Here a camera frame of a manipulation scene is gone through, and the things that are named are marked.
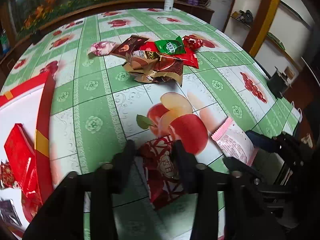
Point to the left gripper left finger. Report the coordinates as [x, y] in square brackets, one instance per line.
[113, 176]

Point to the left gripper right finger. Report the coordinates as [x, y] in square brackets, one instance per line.
[195, 177]

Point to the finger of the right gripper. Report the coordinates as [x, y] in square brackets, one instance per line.
[247, 173]
[271, 145]

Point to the pink striped snack packet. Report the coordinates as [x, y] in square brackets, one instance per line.
[234, 142]

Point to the red white lattice snack bag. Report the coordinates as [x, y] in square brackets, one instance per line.
[162, 178]

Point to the brown gold snack bag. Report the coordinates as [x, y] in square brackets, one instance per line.
[154, 67]

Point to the long red snack packet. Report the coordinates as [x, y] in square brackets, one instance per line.
[189, 58]

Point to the small red crinkled snack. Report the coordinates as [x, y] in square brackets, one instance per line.
[192, 42]

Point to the pink white snack packet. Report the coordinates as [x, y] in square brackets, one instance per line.
[102, 48]

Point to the dark red snack packet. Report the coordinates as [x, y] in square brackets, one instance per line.
[129, 46]

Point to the green snack packet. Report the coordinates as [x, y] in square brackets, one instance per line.
[171, 47]

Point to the red flower print snack bag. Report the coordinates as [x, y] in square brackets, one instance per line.
[7, 177]

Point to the black paper holder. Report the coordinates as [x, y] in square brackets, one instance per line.
[278, 83]

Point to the green fruit print tablecloth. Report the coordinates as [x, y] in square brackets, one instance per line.
[95, 102]

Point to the red and white box lid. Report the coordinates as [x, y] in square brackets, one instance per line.
[28, 104]

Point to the small black table object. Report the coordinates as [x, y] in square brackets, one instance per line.
[36, 37]

